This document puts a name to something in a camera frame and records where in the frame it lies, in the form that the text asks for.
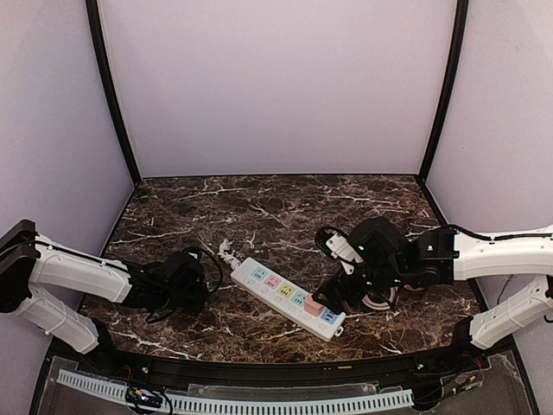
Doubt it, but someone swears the pink small charger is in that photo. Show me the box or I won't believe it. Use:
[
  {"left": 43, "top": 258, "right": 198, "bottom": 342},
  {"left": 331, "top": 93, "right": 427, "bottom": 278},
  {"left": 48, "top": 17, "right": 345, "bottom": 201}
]
[{"left": 303, "top": 294, "right": 325, "bottom": 317}]

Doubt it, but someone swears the white multicolour power strip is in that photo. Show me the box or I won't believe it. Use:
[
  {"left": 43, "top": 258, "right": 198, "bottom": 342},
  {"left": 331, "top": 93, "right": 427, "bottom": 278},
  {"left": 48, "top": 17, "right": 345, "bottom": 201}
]
[{"left": 231, "top": 258, "right": 346, "bottom": 342}]

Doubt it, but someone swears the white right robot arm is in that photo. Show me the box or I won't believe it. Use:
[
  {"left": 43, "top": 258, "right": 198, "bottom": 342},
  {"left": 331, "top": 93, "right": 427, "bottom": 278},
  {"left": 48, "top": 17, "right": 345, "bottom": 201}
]
[{"left": 312, "top": 216, "right": 552, "bottom": 353}]

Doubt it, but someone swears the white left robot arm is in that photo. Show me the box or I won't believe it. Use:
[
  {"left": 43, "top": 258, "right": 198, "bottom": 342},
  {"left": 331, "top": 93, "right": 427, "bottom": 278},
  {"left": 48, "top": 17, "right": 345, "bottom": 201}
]
[{"left": 1, "top": 220, "right": 211, "bottom": 355}]

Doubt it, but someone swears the black front table rail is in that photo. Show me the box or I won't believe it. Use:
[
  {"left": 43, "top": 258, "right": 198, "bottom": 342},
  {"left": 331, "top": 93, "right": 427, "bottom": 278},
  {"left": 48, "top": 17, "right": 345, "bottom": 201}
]
[{"left": 29, "top": 336, "right": 544, "bottom": 414}]

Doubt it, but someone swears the white slotted cable duct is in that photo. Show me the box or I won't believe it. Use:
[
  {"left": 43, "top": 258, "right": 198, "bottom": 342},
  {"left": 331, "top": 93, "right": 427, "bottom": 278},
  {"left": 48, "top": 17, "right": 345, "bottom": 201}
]
[{"left": 56, "top": 369, "right": 414, "bottom": 414}]

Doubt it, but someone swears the black right corner post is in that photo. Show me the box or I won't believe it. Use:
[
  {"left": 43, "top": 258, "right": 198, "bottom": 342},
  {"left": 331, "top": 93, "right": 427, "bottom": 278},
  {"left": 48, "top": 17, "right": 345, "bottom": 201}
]
[{"left": 418, "top": 0, "right": 470, "bottom": 188}]

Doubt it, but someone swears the black corner post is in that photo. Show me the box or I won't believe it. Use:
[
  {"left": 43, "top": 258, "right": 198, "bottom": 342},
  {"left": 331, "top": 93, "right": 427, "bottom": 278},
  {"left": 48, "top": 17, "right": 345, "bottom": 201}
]
[
  {"left": 85, "top": 0, "right": 142, "bottom": 187},
  {"left": 418, "top": 0, "right": 470, "bottom": 188}
]

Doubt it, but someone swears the black left corner post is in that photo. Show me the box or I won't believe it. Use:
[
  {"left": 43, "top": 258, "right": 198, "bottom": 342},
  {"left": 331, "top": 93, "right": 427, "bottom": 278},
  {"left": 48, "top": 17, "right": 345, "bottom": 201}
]
[{"left": 85, "top": 0, "right": 142, "bottom": 187}]

